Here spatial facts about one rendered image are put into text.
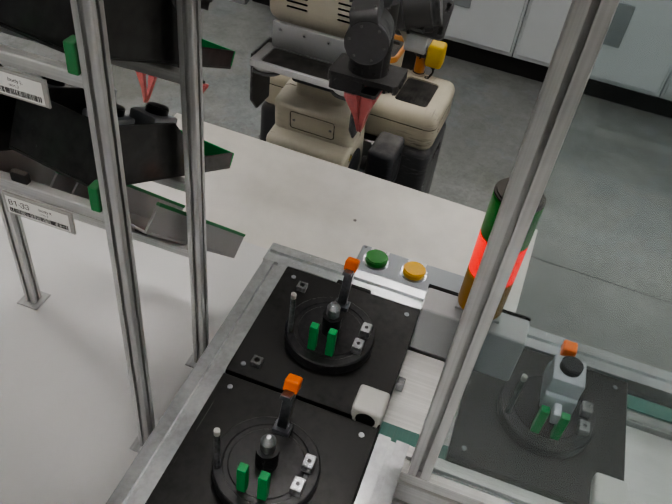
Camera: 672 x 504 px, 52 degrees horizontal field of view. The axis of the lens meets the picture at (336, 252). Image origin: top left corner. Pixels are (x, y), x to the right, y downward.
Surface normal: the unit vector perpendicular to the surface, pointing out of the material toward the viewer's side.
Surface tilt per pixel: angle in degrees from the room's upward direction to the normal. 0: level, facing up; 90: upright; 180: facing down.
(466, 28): 90
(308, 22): 98
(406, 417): 0
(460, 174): 0
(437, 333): 90
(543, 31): 90
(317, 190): 0
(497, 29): 90
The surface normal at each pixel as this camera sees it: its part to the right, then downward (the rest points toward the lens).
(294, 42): -0.36, 0.61
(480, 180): 0.11, -0.73
